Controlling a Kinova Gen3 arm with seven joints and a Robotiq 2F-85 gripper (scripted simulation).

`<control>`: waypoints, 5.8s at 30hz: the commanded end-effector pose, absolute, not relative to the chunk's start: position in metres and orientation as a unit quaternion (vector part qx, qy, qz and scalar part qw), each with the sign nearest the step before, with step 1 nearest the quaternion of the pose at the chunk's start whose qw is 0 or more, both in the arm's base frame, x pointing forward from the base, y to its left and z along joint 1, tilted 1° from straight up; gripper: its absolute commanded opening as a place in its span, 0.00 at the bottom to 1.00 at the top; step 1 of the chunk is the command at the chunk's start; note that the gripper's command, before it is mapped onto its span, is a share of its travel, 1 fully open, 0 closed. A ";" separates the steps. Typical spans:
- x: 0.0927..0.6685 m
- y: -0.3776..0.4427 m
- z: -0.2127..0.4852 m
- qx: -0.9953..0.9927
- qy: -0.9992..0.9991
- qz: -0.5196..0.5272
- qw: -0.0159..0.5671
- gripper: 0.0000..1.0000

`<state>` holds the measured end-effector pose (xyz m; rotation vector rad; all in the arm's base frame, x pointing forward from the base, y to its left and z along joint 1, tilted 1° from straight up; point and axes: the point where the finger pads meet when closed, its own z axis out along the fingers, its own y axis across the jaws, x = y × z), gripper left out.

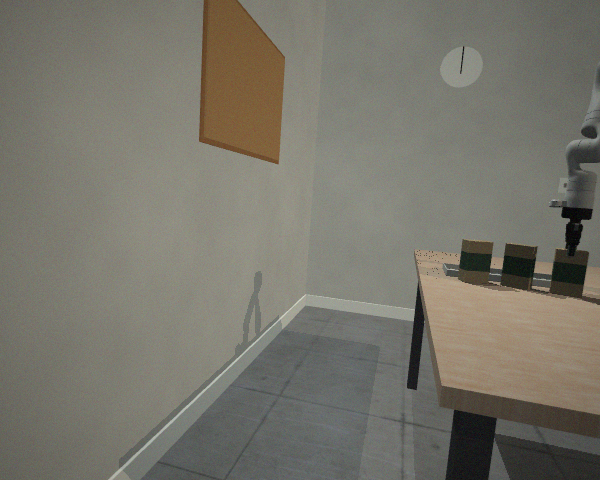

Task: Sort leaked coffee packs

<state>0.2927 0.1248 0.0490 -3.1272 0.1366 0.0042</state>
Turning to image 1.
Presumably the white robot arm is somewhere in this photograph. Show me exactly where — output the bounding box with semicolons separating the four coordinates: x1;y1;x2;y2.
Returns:
549;62;600;209

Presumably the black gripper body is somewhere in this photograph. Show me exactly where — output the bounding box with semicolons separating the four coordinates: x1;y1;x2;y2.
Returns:
561;207;593;231

